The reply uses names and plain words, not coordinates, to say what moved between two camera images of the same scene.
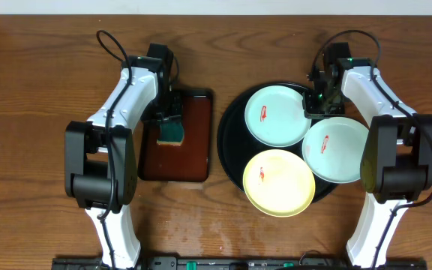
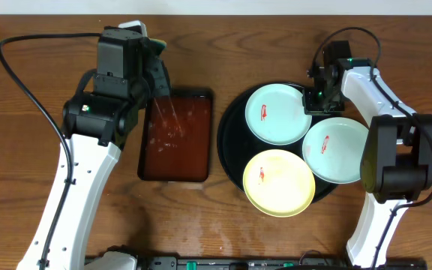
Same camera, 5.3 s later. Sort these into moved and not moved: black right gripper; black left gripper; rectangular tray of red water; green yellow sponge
Moved: black left gripper; green yellow sponge
Not moved: rectangular tray of red water; black right gripper
